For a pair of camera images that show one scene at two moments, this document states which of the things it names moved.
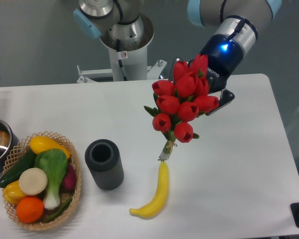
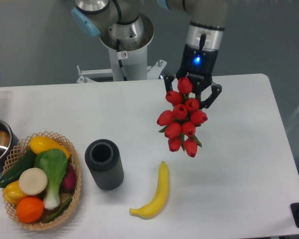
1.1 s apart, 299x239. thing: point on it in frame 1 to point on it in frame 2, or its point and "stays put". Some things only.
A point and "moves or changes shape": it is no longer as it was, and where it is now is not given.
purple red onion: (68, 185) stays put
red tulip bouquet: (179, 102) moves or changes shape
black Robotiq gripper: (224, 55) to (198, 64)
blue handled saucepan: (3, 138) stays put
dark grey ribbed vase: (102, 157) stays put
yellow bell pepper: (12, 193) stays put
